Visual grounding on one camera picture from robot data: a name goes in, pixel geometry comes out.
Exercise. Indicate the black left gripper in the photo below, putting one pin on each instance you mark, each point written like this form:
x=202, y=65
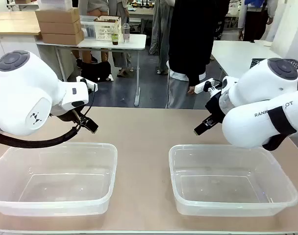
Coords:
x=71, y=117

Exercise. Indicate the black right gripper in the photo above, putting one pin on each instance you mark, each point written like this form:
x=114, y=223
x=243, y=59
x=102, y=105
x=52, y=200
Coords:
x=216, y=110

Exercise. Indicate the clear plastic container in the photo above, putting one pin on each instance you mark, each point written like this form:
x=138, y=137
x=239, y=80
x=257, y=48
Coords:
x=53, y=181
x=232, y=181

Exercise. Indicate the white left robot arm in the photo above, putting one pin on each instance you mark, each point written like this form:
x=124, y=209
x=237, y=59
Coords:
x=24, y=85

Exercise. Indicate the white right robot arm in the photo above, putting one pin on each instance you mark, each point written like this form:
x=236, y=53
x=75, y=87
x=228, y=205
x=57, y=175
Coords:
x=261, y=85

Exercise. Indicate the person's left forearm black sleeve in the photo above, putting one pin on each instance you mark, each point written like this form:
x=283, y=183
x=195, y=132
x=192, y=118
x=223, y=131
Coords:
x=194, y=76

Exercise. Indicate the white slotted plastic basket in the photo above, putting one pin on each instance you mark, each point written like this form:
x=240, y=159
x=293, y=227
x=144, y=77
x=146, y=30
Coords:
x=107, y=28

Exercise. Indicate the person's left hand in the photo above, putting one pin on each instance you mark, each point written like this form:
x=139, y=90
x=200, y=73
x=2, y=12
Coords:
x=191, y=89

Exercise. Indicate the black bag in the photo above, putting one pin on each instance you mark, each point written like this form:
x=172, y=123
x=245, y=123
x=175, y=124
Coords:
x=96, y=71

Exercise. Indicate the person in grey skirt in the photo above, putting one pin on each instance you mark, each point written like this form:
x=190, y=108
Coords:
x=119, y=58

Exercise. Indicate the large white table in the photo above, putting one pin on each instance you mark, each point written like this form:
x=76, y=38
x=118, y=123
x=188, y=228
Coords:
x=234, y=56

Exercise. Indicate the cup with dark drink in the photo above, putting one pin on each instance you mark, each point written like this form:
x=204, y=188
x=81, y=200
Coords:
x=115, y=39

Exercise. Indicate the person in black top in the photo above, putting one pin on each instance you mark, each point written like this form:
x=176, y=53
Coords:
x=188, y=36

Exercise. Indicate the brown cardboard box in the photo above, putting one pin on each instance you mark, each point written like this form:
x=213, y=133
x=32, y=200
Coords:
x=62, y=38
x=58, y=15
x=59, y=27

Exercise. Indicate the white folding table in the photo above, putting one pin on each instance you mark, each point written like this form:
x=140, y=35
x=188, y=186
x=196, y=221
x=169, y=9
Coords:
x=129, y=41

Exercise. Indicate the clear plastic storage box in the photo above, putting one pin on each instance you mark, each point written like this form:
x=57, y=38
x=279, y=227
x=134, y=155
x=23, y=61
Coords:
x=88, y=28

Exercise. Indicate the clear drinking bottle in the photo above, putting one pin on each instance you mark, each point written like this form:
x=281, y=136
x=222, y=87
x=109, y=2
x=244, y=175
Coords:
x=126, y=33

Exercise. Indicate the person in long grey coat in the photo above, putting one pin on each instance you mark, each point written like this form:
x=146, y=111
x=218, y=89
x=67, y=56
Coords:
x=161, y=29

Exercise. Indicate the person in white jacket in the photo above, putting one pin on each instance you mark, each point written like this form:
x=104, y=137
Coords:
x=255, y=22

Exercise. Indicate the person in beige trousers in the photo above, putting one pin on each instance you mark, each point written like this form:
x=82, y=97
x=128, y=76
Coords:
x=92, y=6

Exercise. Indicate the white plastic crate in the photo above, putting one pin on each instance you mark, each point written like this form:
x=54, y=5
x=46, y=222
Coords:
x=56, y=3

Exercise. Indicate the wooden counter top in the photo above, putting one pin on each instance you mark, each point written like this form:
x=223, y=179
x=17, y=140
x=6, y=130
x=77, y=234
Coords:
x=14, y=23

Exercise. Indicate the white leaning panel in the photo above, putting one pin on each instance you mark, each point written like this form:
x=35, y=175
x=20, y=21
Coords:
x=290, y=27

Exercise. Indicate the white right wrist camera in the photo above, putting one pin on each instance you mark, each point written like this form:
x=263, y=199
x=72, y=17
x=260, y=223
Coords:
x=200, y=86

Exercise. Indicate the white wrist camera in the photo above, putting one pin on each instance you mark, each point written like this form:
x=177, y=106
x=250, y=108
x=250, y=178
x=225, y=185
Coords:
x=200, y=86
x=90, y=85

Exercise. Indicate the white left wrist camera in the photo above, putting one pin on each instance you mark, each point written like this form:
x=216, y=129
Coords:
x=90, y=85

